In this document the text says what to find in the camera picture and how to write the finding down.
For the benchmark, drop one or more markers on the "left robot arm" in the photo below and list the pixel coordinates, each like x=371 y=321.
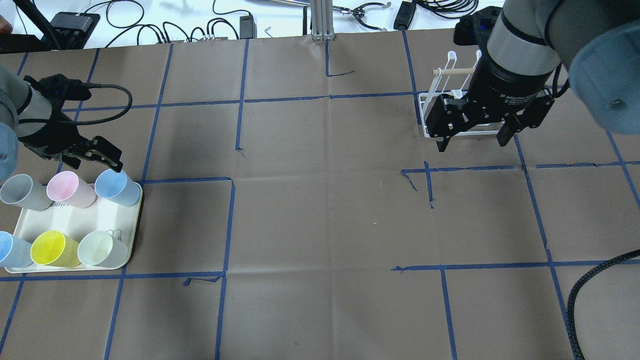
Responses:
x=32 y=115

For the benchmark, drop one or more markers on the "aluminium frame post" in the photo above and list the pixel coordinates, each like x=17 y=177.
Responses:
x=322 y=20

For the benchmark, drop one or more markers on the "white wire cup rack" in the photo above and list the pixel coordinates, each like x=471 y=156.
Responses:
x=449 y=80

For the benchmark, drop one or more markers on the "yellow cup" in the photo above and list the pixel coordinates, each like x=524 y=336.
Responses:
x=56 y=249

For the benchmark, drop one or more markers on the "pink cup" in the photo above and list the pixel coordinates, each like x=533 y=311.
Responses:
x=68 y=188

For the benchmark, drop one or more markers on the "grey cup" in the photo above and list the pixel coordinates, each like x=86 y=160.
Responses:
x=23 y=191

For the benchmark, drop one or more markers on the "black power adapter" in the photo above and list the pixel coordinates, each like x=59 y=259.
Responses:
x=405 y=16

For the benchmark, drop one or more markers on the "cream white cup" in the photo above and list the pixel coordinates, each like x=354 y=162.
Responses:
x=103 y=248

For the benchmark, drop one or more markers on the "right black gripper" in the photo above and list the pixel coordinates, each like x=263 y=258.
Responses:
x=505 y=86

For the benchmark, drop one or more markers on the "cream plastic tray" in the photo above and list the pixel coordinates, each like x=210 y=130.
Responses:
x=103 y=215

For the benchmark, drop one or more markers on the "light blue cup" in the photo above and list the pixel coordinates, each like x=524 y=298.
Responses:
x=118 y=187

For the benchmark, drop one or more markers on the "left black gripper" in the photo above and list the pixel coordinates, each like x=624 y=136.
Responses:
x=51 y=141

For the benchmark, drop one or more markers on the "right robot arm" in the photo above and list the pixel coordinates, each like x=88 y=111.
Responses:
x=534 y=50

